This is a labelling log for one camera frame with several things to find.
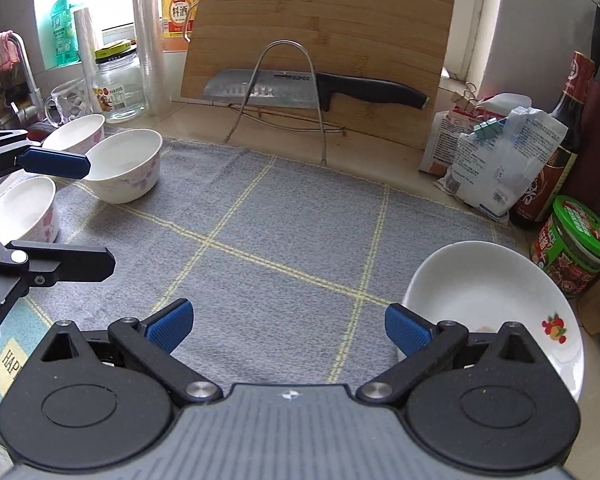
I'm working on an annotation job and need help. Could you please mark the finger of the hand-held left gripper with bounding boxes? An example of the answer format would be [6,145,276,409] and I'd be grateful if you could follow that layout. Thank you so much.
[0,220,117,344]
[0,129,92,186]

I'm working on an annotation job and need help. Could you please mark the metal faucet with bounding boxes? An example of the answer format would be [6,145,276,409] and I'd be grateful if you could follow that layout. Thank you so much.
[7,32,43,126]

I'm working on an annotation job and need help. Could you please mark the teal binder clips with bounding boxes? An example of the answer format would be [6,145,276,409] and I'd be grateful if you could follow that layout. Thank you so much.
[472,115,511,141]

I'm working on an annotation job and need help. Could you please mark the glass jar with yellow lid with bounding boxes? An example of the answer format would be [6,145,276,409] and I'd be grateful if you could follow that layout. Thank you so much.
[94,40,146,123]

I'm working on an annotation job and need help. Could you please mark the white floral bowl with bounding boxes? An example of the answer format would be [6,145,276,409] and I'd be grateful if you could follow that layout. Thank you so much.
[41,114,106,156]
[82,129,163,205]
[0,176,61,245]

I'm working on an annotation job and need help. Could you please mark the translucent white food bag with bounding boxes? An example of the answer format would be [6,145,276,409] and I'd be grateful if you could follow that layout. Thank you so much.
[432,106,570,223]

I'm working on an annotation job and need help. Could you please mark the bamboo cutting board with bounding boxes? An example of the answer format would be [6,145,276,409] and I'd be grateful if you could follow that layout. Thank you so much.
[180,0,458,151]

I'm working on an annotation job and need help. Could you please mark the black-handled kitchen knife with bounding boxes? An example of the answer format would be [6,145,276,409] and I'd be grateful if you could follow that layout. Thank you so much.
[202,69,430,111]

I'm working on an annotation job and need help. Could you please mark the tall stack of plastic cups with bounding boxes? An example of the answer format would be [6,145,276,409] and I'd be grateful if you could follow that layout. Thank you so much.
[130,0,167,116]

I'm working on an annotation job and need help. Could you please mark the green dish soap bottle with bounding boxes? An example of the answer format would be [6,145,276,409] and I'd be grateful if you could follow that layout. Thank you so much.
[50,0,83,67]

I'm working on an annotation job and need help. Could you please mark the orange cooking wine jug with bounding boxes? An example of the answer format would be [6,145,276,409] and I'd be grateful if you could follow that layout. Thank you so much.
[161,0,213,52]

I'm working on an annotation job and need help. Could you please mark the orange and white food bag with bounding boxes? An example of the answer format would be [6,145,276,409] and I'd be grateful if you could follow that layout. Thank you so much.
[419,95,531,176]

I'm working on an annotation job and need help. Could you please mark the green-lid sauce jar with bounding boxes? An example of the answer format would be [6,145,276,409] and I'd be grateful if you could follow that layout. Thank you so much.
[530,195,600,297]

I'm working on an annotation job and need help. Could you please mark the dark soy sauce bottle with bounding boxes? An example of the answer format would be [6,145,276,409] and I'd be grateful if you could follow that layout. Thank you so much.
[509,51,596,231]

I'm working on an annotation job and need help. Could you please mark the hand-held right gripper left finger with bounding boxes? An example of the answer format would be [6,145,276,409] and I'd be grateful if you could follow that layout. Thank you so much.
[40,298,221,407]

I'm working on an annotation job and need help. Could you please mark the white fruit-print plate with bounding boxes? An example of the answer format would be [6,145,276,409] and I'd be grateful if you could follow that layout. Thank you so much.
[402,241,586,403]

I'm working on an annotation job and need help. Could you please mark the narrow wrapped plastic cup sleeve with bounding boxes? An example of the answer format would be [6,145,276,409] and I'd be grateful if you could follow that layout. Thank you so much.
[74,7,103,111]

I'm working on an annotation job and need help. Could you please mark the metal wire rack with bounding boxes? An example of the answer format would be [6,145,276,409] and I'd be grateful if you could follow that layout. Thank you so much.
[224,40,346,167]

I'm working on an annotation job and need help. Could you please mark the clear glass mug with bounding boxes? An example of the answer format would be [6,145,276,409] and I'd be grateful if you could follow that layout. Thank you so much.
[45,78,92,128]

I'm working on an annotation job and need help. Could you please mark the grey checked cloth mat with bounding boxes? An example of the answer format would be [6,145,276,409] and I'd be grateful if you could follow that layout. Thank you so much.
[0,136,518,413]

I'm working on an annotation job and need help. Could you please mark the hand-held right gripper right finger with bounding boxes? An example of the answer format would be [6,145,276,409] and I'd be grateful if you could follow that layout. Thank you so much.
[356,302,538,407]

